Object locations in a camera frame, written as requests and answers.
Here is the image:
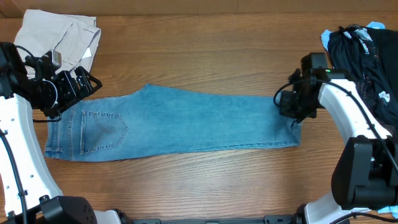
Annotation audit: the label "light blue denim jeans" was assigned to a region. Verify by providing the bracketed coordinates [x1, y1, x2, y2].
[44, 85, 301, 162]

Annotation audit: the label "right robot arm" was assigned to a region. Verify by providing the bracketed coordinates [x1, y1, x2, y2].
[264, 53, 397, 224]

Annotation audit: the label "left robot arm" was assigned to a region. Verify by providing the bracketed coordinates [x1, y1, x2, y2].
[1, 42, 127, 224]

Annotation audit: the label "folded beige trousers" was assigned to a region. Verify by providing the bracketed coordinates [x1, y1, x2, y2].
[14, 9, 101, 78]

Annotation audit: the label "black patterned garment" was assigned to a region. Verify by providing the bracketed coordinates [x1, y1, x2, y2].
[326, 24, 398, 138]

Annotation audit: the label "light blue garment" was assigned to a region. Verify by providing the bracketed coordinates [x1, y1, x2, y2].
[320, 21, 398, 218]

